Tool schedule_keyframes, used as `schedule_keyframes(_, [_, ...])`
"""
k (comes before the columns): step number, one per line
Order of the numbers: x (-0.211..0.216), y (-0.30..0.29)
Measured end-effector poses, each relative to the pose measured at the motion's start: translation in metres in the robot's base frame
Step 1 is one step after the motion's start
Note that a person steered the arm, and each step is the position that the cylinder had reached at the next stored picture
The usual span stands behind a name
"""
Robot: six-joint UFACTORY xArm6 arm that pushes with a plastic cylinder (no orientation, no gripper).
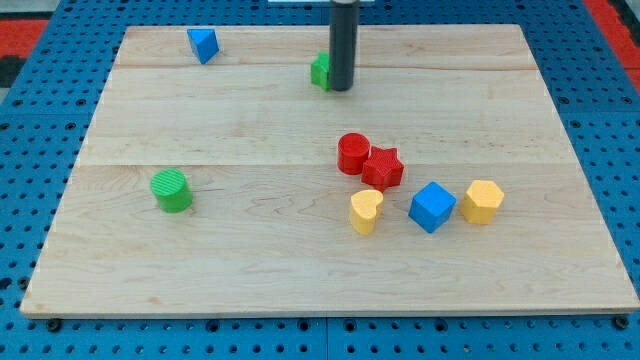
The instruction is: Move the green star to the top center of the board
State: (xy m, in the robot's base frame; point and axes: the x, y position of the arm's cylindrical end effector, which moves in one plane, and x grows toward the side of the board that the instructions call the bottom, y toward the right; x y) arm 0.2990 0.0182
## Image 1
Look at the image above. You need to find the yellow heart block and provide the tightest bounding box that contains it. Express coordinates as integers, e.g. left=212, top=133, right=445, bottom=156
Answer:
left=349, top=189, right=384, bottom=235

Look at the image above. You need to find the blue triangle block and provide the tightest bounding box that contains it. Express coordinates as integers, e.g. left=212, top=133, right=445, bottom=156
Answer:
left=187, top=28, right=220, bottom=65

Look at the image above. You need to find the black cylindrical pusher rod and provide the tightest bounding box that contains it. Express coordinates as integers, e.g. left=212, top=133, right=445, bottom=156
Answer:
left=329, top=0, right=359, bottom=91

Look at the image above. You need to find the red star block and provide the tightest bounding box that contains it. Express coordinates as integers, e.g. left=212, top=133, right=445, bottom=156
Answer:
left=361, top=146, right=404, bottom=192

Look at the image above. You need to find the yellow hexagon block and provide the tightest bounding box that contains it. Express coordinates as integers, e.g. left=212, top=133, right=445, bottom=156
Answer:
left=460, top=180, right=505, bottom=225

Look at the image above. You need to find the wooden board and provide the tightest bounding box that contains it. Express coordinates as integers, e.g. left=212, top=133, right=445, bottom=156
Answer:
left=20, top=24, right=639, bottom=319

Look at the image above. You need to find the green star block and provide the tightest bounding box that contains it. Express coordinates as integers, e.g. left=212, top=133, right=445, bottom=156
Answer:
left=310, top=52, right=330, bottom=91

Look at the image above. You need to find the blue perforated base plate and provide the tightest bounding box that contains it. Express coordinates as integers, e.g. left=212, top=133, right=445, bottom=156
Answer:
left=1, top=0, right=639, bottom=359

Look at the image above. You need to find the red cylinder block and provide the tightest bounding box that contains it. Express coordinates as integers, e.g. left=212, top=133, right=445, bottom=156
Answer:
left=337, top=132, right=371, bottom=175

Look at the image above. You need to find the blue cube block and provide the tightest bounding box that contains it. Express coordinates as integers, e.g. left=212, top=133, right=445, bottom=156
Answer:
left=408, top=181, right=456, bottom=233

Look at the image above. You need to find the green cylinder block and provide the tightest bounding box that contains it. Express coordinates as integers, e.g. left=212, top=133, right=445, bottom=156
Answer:
left=150, top=168, right=193, bottom=213

